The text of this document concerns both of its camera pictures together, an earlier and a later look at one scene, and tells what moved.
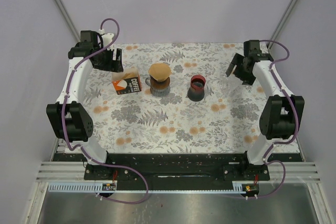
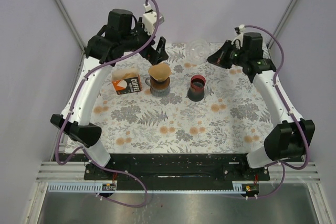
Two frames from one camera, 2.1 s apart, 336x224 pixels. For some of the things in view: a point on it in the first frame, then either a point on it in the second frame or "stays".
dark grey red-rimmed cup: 196,91 stays
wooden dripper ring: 156,84 stays
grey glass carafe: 161,92 stays
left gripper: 114,65 to 153,55
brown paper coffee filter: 160,71 stays
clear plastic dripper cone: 231,87 to 197,51
